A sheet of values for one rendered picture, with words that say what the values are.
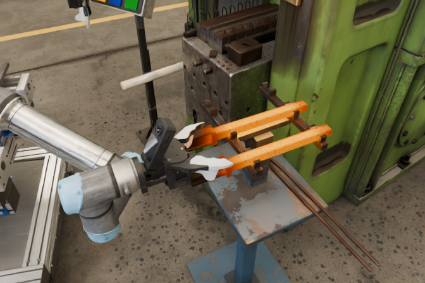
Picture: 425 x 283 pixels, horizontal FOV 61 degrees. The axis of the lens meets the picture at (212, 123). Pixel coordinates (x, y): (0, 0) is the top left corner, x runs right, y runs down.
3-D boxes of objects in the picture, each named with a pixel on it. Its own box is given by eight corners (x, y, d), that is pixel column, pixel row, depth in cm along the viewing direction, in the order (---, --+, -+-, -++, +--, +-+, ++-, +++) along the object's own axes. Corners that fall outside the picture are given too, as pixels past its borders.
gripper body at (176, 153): (182, 160, 87) (133, 177, 83) (179, 134, 82) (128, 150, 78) (194, 182, 82) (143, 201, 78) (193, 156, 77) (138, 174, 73)
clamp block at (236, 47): (239, 67, 143) (240, 53, 138) (226, 58, 148) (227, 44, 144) (262, 59, 148) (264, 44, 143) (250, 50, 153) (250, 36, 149)
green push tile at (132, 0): (136, 11, 169) (139, -6, 167) (123, 7, 172) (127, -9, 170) (138, 11, 171) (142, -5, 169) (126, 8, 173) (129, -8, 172)
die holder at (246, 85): (227, 156, 167) (230, 74, 139) (185, 114, 192) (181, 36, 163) (313, 114, 191) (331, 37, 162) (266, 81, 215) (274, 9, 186)
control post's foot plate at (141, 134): (148, 151, 236) (146, 141, 230) (133, 132, 250) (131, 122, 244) (176, 138, 246) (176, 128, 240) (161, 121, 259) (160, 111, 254)
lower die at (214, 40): (221, 55, 150) (222, 36, 145) (196, 36, 163) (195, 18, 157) (295, 30, 168) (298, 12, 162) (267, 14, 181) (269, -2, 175)
